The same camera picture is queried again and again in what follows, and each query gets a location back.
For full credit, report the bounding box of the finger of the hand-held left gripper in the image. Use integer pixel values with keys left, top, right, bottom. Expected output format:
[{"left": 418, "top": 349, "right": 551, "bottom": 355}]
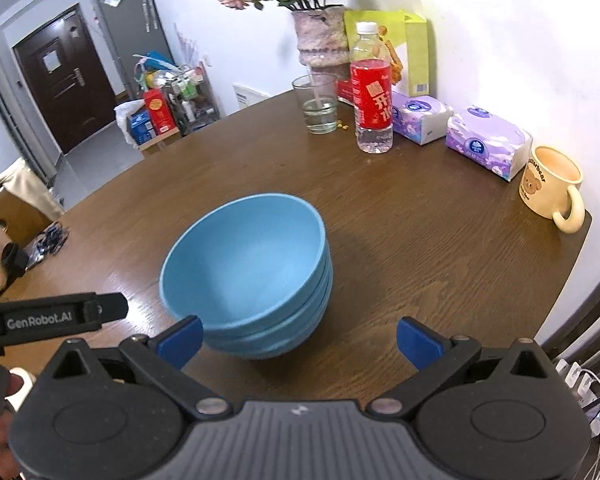
[{"left": 97, "top": 292, "right": 129, "bottom": 329}]

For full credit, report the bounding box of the white straw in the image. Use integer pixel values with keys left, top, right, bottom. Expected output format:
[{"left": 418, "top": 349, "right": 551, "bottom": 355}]
[{"left": 307, "top": 62, "right": 326, "bottom": 111}]

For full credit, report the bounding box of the grey refrigerator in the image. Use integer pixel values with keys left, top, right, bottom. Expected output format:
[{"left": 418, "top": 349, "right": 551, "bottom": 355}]
[{"left": 90, "top": 0, "right": 176, "bottom": 103}]

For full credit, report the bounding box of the white plastic bag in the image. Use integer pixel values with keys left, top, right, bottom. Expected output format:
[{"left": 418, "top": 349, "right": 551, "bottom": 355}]
[{"left": 114, "top": 99, "right": 148, "bottom": 147}]

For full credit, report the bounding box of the blue white bag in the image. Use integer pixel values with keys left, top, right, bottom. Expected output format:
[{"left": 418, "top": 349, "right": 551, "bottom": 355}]
[{"left": 132, "top": 51, "right": 178, "bottom": 81}]

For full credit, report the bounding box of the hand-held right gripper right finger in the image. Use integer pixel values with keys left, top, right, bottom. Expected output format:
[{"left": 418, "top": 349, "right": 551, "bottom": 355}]
[{"left": 367, "top": 316, "right": 563, "bottom": 417}]

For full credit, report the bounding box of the blue carton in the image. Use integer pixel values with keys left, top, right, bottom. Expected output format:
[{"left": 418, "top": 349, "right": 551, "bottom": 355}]
[{"left": 128, "top": 110, "right": 157, "bottom": 145}]

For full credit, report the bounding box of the black round cap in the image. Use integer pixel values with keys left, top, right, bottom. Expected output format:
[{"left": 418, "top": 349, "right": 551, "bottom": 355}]
[{"left": 1, "top": 242, "right": 29, "bottom": 278}]

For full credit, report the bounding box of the blue bowl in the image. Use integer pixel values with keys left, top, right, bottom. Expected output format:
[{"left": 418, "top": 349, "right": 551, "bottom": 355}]
[
  {"left": 159, "top": 192, "right": 328, "bottom": 333},
  {"left": 200, "top": 245, "right": 333, "bottom": 348},
  {"left": 207, "top": 270, "right": 333, "bottom": 361}
]

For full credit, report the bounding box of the storage cart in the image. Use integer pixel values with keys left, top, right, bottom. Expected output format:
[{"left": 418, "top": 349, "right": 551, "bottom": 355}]
[{"left": 162, "top": 62, "right": 221, "bottom": 136}]

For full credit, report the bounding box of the cream bear mug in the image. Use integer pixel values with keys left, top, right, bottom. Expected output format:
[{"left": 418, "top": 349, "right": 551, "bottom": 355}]
[{"left": 518, "top": 145, "right": 586, "bottom": 234}]

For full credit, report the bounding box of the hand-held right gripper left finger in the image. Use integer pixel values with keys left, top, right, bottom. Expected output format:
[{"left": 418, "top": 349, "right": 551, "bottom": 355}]
[{"left": 47, "top": 316, "right": 233, "bottom": 417}]

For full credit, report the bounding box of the dark brown door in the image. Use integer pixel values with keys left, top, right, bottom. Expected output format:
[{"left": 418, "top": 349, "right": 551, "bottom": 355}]
[{"left": 12, "top": 2, "right": 118, "bottom": 156}]

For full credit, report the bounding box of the beige cloth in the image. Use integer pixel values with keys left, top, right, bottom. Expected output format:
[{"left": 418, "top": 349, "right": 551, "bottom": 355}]
[{"left": 0, "top": 157, "right": 66, "bottom": 221}]

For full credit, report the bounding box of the green snack box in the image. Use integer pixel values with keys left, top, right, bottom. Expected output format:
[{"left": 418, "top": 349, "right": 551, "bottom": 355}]
[{"left": 343, "top": 9, "right": 430, "bottom": 98}]

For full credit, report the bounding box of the purple tissue pack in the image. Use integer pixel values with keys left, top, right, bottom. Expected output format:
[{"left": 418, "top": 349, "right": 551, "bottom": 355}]
[
  {"left": 445, "top": 105, "right": 534, "bottom": 182},
  {"left": 390, "top": 95, "right": 455, "bottom": 146}
]

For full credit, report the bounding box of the power strip with white chargers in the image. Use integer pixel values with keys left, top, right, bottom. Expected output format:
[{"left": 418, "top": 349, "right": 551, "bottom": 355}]
[{"left": 555, "top": 357, "right": 600, "bottom": 480}]

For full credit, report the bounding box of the red label water bottle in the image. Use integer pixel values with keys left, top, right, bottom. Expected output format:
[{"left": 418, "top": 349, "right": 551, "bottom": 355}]
[{"left": 349, "top": 21, "right": 395, "bottom": 155}]

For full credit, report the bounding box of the person's left hand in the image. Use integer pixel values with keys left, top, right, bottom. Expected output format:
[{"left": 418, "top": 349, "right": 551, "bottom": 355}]
[{"left": 0, "top": 367, "right": 37, "bottom": 480}]

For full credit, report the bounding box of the clear drinking glass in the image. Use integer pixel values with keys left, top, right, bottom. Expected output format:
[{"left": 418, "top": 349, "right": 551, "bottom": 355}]
[{"left": 292, "top": 73, "right": 340, "bottom": 135}]

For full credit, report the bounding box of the red carton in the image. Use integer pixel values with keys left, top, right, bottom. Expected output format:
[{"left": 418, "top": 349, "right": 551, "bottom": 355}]
[{"left": 143, "top": 87, "right": 177, "bottom": 136}]

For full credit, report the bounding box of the wooden chair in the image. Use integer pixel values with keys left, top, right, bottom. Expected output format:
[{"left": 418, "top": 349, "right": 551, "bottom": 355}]
[{"left": 0, "top": 187, "right": 56, "bottom": 246}]

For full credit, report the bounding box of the folded umbrella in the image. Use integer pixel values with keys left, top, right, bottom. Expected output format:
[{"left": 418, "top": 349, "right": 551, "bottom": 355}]
[{"left": 137, "top": 0, "right": 160, "bottom": 33}]

